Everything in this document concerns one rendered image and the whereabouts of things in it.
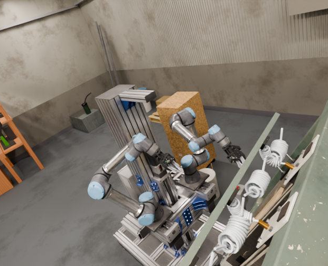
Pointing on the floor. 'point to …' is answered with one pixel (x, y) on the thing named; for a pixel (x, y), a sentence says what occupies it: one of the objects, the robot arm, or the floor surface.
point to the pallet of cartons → (157, 110)
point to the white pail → (212, 179)
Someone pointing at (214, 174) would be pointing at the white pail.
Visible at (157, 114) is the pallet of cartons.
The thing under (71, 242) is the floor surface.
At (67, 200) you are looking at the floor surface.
